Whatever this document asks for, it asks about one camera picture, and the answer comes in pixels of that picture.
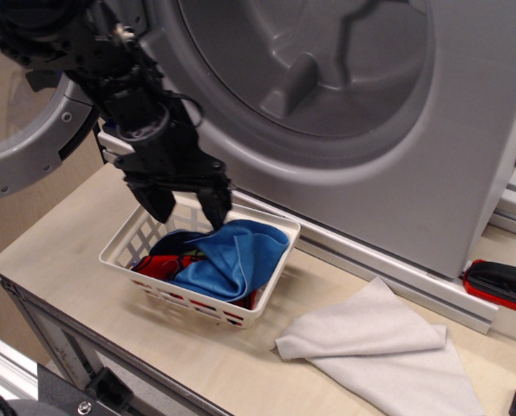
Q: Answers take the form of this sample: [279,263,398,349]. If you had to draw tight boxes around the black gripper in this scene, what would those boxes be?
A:
[114,103,232,230]

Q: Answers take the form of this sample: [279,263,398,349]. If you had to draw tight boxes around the blue and green felt garment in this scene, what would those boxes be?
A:
[149,231,204,256]

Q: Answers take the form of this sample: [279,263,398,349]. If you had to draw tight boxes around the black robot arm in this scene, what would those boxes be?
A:
[0,1,232,229]

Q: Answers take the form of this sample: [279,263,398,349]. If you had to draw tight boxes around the white plastic laundry basket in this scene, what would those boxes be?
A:
[100,192,300,328]

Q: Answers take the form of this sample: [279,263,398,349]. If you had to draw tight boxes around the grey round machine door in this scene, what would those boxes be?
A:
[0,68,99,198]

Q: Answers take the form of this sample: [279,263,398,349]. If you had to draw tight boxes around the grey toy washing machine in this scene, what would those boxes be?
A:
[142,1,516,277]

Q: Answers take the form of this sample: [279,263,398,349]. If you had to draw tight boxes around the red felt garment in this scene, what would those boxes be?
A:
[131,255,244,327]

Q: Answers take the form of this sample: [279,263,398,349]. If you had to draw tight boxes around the light blue cloth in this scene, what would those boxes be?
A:
[173,219,290,302]

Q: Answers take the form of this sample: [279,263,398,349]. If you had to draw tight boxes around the grey folded cloth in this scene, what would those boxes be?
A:
[275,278,484,415]

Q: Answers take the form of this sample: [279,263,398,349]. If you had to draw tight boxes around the red and black clamp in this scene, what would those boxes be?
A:
[462,260,516,311]

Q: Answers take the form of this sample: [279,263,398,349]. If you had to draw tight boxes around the aluminium table frame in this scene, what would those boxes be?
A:
[0,273,228,415]

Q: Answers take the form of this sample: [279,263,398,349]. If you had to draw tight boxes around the black mount with bolt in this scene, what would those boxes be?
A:
[0,365,129,416]

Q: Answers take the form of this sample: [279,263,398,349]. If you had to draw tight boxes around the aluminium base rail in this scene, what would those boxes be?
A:
[96,131,500,335]

